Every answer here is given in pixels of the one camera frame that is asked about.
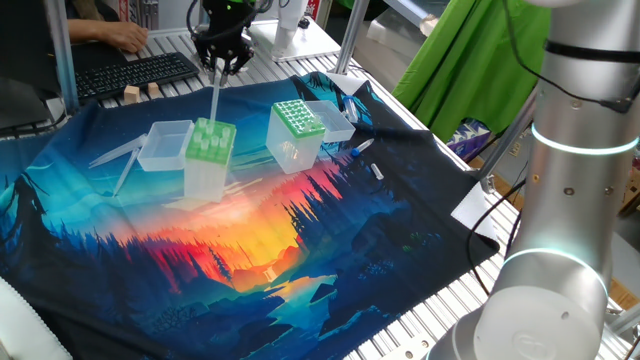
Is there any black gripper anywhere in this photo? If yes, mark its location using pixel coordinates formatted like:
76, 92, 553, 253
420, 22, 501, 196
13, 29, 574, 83
193, 0, 255, 87

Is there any clear box green tip rack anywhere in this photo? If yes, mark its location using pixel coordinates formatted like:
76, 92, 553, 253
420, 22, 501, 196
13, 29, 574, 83
264, 98, 357, 176
137, 117, 238, 204

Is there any person bare forearm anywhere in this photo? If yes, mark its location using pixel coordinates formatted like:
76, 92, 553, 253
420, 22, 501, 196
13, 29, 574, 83
67, 19, 106, 47

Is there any person bare hand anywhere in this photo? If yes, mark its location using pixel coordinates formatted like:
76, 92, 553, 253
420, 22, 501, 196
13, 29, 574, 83
99, 22, 150, 55

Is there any black computer keyboard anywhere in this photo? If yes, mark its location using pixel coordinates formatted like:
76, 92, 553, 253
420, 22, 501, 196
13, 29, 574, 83
74, 51, 201, 104

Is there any slim blue-capped conical tube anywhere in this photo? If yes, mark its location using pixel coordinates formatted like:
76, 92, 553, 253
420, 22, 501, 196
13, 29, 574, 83
349, 138, 375, 159

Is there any printed sunset landscape cloth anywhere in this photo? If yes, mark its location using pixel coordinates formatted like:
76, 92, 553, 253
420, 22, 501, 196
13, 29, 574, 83
0, 71, 501, 360

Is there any person dark clothed torso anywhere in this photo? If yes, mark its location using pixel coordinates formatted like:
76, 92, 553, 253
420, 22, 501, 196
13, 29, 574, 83
0, 0, 126, 96

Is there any bright green fabric sheet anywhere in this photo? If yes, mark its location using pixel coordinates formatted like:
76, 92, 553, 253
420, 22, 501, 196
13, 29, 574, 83
391, 0, 551, 144

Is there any blue patterned box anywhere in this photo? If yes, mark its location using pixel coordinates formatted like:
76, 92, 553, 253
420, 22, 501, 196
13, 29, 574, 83
446, 119, 494, 162

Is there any cardboard box red label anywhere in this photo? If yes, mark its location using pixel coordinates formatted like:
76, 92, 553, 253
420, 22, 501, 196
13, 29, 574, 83
619, 167, 640, 216

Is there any white stand with base plate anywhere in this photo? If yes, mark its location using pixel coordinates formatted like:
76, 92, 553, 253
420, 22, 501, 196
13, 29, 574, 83
249, 0, 342, 64

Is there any slanted aluminium frame post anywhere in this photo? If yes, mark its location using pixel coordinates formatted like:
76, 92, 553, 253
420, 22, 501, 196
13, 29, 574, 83
474, 87, 539, 195

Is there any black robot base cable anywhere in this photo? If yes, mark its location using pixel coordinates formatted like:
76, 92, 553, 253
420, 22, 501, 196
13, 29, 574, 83
466, 177, 529, 296

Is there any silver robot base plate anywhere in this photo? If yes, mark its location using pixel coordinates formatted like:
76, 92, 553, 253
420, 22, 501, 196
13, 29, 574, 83
392, 333, 436, 360

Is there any black camera cable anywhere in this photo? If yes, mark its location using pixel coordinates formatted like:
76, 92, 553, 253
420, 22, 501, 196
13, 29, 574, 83
499, 0, 640, 114

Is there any aluminium frame beam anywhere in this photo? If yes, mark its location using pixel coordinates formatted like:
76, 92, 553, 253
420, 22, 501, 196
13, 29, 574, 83
607, 303, 640, 337

